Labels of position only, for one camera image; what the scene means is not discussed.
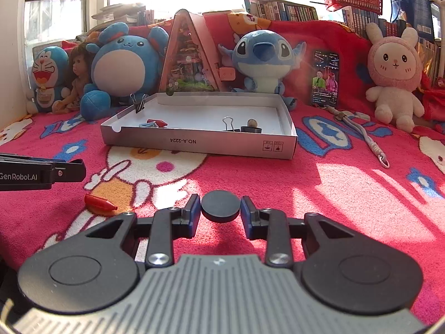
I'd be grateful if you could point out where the binder clip on box edge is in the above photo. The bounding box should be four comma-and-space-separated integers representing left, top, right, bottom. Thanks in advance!
130, 94, 149, 114

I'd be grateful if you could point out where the light blue hair clip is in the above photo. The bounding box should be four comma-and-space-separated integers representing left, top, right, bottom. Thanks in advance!
139, 121, 156, 128

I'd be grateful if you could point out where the brown haired baby doll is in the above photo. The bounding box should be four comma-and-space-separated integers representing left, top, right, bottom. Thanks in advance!
53, 41, 93, 114

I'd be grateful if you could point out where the blue round mouse plush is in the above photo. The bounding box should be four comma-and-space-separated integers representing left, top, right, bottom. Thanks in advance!
80, 22, 169, 121

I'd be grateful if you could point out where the black binder clip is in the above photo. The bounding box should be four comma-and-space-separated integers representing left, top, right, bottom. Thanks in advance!
222, 116, 241, 132

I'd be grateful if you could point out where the pink bunny plush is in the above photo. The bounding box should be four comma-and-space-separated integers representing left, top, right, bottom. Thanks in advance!
366, 23, 425, 133

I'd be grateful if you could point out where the brown hazelnut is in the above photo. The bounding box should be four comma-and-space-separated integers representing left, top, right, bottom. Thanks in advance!
248, 119, 258, 127

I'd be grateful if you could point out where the white cardboard box tray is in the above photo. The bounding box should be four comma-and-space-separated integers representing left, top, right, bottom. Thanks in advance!
100, 92, 298, 159

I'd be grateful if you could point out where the blue Stitch plush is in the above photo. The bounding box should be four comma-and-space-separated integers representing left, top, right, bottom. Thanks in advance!
218, 30, 307, 111

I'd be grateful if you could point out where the pink triangular diorama house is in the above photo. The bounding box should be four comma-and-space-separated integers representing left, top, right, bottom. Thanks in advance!
159, 9, 236, 96

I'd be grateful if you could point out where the black round lid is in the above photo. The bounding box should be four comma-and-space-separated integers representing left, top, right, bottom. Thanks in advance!
240, 126, 262, 134

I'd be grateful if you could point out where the black round disc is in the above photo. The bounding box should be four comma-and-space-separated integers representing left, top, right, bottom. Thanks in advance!
201, 190, 241, 223

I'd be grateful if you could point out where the smartphone with lit screen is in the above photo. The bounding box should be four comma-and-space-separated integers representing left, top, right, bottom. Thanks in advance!
311, 50, 339, 107

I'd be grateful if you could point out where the Doraemon plush toy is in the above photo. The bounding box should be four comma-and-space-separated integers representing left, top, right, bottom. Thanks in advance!
26, 46, 70, 115

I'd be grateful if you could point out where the row of books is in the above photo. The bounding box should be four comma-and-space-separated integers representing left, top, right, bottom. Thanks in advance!
244, 0, 318, 22

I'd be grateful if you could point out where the blue cardboard package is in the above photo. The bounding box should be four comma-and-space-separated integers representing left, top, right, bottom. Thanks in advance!
390, 0, 434, 42

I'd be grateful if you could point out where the stack of books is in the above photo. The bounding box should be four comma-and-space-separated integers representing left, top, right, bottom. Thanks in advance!
91, 3, 145, 22

